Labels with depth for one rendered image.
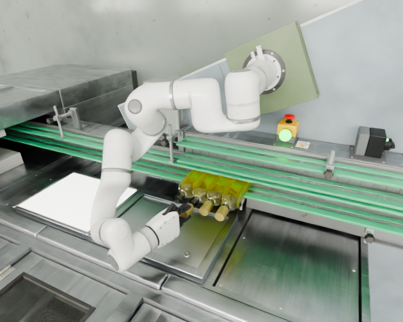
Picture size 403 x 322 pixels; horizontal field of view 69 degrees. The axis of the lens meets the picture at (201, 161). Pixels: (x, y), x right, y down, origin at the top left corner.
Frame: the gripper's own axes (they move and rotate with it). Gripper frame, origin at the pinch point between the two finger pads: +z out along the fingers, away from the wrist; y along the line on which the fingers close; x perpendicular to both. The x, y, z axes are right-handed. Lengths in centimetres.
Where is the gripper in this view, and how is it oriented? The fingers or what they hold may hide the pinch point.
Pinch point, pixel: (184, 212)
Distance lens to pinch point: 101.1
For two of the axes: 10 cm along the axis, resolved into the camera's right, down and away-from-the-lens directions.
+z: 6.5, -3.6, 6.7
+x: -7.6, -3.0, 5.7
